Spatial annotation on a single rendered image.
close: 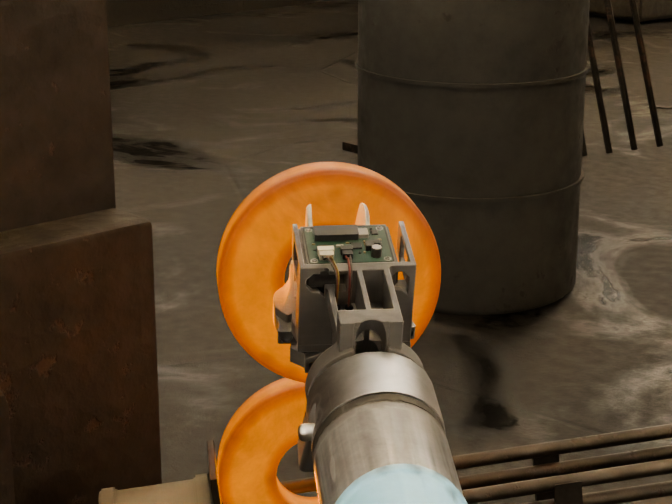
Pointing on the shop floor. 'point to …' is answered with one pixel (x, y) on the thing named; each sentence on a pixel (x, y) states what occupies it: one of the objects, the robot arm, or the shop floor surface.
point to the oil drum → (481, 137)
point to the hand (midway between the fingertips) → (328, 247)
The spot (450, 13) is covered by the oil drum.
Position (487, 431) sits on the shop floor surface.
